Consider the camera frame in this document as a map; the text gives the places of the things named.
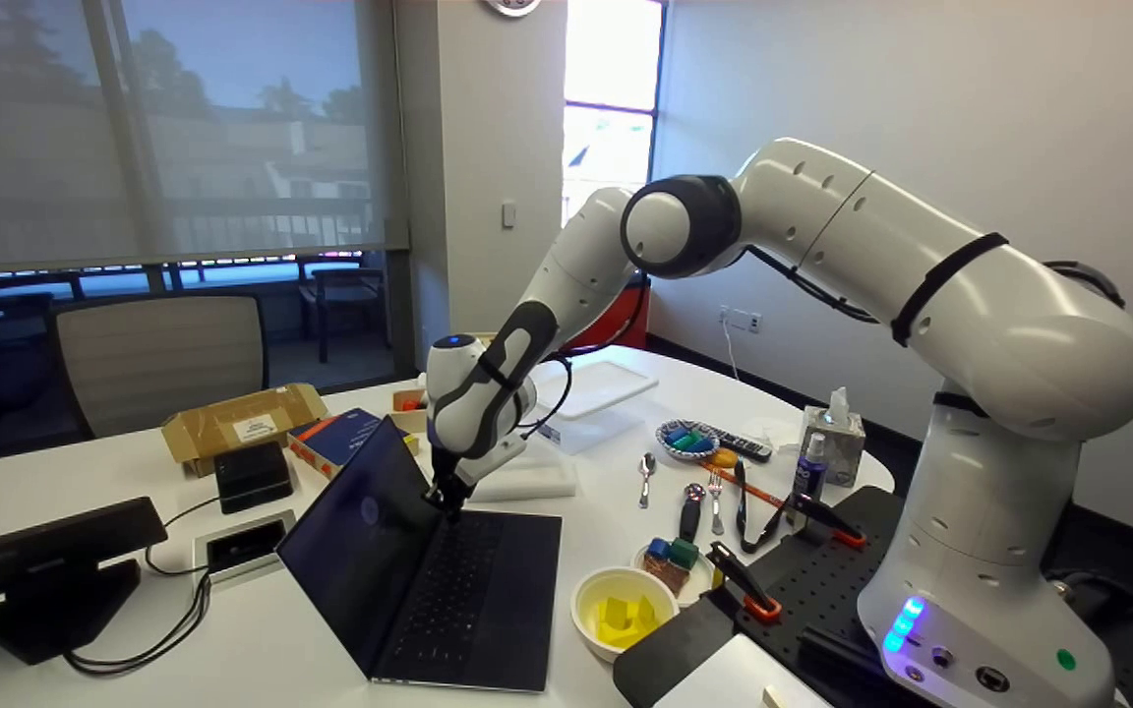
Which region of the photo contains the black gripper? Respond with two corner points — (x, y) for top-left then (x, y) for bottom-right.
(434, 450), (471, 514)

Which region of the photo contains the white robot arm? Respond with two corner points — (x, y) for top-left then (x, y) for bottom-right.
(428, 139), (1133, 708)

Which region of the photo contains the black laptop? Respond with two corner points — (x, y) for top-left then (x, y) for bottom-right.
(281, 420), (561, 692)

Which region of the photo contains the small wooden box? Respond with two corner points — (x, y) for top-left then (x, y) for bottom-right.
(391, 388), (428, 433)

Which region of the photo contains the blue book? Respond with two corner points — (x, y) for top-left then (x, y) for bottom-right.
(287, 409), (378, 476)

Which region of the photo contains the white foam box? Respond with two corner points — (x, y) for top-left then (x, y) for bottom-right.
(548, 363), (654, 420)

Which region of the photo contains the metal spoon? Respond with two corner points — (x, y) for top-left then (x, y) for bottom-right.
(636, 452), (657, 513)

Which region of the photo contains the white bowl with yellow object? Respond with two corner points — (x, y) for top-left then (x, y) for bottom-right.
(570, 565), (682, 664)

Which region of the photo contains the black small box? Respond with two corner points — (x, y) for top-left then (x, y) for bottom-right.
(215, 445), (292, 514)

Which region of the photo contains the bowl with blue green items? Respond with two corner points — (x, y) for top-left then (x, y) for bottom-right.
(657, 420), (720, 463)

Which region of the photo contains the red bin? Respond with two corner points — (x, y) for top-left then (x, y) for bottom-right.
(574, 274), (650, 349)

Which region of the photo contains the white power adapter box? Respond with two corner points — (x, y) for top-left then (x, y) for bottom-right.
(195, 513), (296, 582)

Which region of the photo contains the cardboard box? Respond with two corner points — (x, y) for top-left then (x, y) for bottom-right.
(163, 382), (328, 476)

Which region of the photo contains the black remote control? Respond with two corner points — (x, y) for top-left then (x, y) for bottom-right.
(717, 429), (770, 463)

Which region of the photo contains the orange black clamp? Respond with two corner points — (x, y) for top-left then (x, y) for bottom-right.
(709, 542), (783, 625)

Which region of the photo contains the grey office chair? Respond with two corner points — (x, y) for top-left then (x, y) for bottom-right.
(52, 292), (269, 435)

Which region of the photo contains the black mounting plate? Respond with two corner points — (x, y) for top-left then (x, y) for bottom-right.
(611, 484), (936, 708)

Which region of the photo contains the silver tissue box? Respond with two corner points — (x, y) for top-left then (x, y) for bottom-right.
(800, 386), (866, 487)

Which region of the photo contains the black handled tool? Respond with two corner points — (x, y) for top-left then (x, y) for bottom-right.
(677, 484), (704, 547)

